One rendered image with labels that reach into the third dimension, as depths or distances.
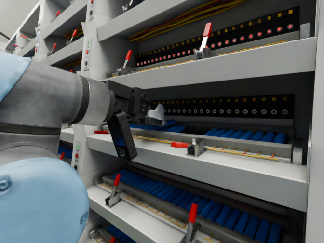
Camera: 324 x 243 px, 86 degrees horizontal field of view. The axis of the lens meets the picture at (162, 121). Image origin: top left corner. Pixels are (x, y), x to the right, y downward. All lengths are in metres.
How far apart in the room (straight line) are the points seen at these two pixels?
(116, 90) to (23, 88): 0.17
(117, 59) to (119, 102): 0.40
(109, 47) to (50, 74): 0.48
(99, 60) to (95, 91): 0.40
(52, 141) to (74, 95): 0.08
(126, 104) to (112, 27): 0.34
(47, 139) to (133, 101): 0.18
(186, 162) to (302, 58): 0.25
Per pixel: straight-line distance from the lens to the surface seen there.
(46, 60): 1.24
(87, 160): 0.70
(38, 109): 0.29
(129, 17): 0.61
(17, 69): 0.30
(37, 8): 1.69
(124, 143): 0.39
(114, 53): 0.77
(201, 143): 0.37
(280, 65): 0.33
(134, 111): 0.39
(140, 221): 0.51
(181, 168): 0.38
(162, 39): 0.76
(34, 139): 0.29
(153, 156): 0.42
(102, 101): 0.33
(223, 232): 0.44
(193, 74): 0.38
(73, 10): 1.04
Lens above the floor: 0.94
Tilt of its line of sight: 2 degrees up
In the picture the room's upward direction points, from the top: 5 degrees clockwise
